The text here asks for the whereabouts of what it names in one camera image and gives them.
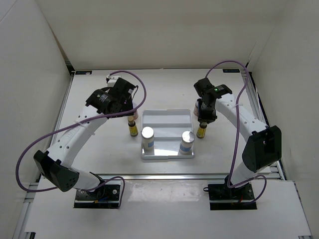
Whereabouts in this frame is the aluminium front rail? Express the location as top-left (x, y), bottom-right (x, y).
top-left (44, 173), bottom-right (280, 181)

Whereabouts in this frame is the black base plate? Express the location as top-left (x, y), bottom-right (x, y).
top-left (203, 183), bottom-right (257, 211)
top-left (74, 180), bottom-right (122, 209)

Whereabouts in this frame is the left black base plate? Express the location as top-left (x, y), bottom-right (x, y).
top-left (74, 180), bottom-right (122, 209)

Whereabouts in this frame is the aluminium left rail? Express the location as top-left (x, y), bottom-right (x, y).
top-left (12, 60), bottom-right (74, 239)

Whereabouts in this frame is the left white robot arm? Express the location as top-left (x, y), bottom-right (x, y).
top-left (33, 78), bottom-right (136, 199)

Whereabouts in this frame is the white divided tray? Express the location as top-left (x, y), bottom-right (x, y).
top-left (141, 110), bottom-right (195, 160)

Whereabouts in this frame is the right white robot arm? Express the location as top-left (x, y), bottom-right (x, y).
top-left (194, 77), bottom-right (282, 199)

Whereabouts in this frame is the yellow label bottle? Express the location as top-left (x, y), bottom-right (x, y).
top-left (196, 122), bottom-right (207, 138)
top-left (128, 116), bottom-right (138, 136)

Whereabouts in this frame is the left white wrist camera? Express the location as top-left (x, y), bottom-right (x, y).
top-left (106, 75), bottom-right (119, 87)

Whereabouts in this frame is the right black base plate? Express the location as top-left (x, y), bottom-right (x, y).
top-left (203, 183), bottom-right (257, 211)

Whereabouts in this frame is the blue label shaker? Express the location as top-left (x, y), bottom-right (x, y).
top-left (179, 131), bottom-right (195, 155)
top-left (141, 126), bottom-right (154, 151)

